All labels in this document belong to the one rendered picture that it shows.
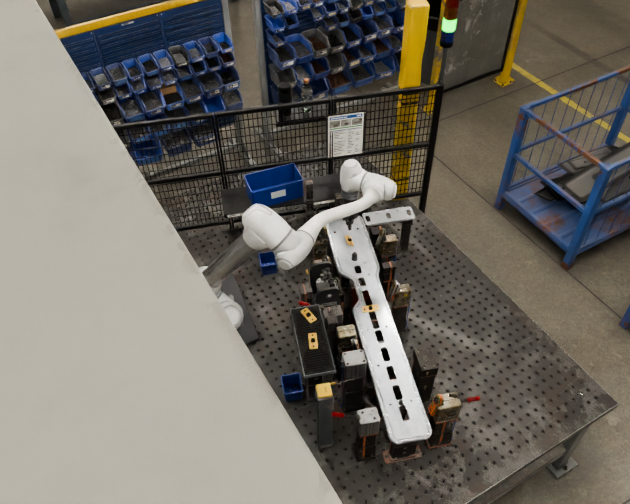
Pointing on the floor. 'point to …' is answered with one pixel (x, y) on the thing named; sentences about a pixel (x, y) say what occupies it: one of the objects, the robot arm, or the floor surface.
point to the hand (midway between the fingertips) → (349, 223)
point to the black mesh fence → (304, 144)
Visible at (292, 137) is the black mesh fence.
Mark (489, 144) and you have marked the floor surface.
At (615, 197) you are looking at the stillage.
